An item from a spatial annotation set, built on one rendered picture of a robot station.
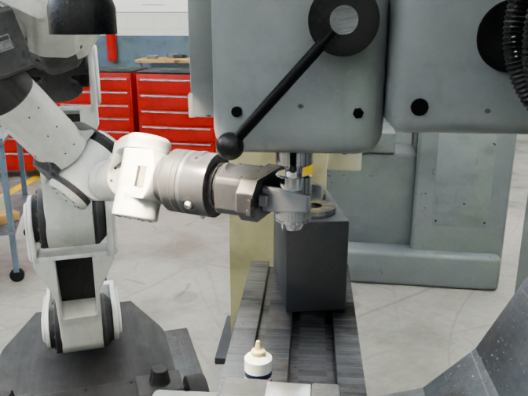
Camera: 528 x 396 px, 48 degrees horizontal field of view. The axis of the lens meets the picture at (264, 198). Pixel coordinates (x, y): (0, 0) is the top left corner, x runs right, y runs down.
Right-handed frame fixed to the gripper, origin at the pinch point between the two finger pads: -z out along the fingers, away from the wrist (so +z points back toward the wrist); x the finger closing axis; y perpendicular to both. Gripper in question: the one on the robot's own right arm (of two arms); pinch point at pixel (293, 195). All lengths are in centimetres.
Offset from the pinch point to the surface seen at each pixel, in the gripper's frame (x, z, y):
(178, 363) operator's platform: 74, 64, 85
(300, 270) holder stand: 30.6, 9.2, 24.6
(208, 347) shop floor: 146, 92, 125
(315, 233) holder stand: 31.9, 6.9, 17.1
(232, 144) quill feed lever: -15.1, 1.5, -9.4
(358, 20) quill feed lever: -10.3, -9.9, -21.9
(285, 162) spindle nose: -2.4, 0.3, -4.9
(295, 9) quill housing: -9.4, -3.1, -22.8
